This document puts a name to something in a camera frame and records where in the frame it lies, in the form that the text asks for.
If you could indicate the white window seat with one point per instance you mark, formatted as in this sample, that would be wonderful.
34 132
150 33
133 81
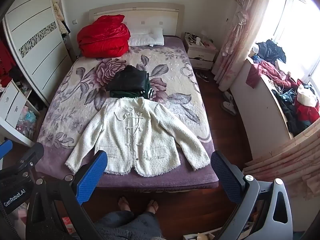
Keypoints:
257 112

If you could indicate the person's left foot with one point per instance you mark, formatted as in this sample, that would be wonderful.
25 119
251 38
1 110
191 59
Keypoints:
124 203

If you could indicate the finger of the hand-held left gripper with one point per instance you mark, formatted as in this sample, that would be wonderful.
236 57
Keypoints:
32 158
5 148

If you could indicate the window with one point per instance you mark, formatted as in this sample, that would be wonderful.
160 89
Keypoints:
297 17

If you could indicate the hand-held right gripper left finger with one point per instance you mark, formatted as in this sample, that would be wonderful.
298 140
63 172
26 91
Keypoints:
92 176

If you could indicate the cream hanging garment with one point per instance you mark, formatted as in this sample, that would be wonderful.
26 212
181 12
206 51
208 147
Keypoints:
59 15

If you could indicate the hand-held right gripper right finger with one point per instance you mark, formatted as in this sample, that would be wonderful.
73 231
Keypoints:
225 177

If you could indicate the white pillow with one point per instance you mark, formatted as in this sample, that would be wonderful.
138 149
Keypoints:
145 38

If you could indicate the white nightstand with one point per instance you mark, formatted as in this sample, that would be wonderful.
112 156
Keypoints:
201 55

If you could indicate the white cup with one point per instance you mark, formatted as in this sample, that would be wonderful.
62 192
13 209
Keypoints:
198 40

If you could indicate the white wardrobe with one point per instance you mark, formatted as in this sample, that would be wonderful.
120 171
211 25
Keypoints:
37 55

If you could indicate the white slipper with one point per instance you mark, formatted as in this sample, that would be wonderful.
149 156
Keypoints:
228 108
228 97

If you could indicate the pink floral curtain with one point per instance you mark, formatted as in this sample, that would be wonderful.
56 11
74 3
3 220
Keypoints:
287 160
240 37

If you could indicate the white tweed jacket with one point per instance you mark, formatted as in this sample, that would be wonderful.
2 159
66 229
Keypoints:
140 135

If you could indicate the pile of clothes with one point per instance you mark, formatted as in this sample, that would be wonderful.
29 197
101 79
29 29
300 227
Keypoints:
287 100

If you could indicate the black shoes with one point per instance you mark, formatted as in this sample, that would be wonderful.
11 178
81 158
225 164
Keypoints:
203 77

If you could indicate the plastic bags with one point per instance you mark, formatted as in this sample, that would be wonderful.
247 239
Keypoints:
26 122

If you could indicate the purple floral blanket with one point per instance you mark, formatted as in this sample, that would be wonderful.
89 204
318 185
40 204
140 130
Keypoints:
175 80

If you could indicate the person's right foot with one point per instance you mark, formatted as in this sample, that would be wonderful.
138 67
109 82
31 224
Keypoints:
152 206

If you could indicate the folded dark green jacket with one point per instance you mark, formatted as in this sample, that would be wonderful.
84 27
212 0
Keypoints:
130 80

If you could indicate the person's foot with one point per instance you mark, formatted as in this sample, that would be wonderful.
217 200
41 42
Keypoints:
152 206
124 203

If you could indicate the beige bed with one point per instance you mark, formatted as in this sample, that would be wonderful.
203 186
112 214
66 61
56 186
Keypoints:
150 12

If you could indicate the white hat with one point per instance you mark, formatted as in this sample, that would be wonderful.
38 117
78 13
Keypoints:
307 96

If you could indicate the red quilt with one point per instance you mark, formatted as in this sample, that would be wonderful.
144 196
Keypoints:
102 37

